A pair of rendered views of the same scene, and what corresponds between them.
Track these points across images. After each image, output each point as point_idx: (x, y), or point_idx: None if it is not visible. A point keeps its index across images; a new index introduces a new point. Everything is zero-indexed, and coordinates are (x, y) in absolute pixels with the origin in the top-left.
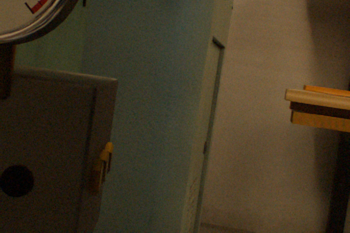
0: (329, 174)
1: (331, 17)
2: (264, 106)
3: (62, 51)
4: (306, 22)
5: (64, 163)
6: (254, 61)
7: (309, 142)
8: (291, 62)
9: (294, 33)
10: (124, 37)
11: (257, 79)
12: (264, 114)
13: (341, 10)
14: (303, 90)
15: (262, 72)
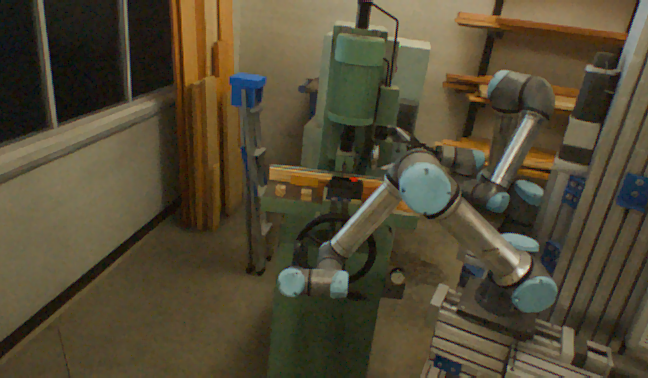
0: (452, 168)
1: (458, 98)
2: (425, 138)
3: None
4: (446, 100)
5: (402, 289)
6: (421, 118)
7: None
8: (438, 119)
9: (440, 105)
10: (378, 171)
11: (422, 126)
12: (424, 142)
13: (463, 95)
14: (443, 131)
15: (424, 123)
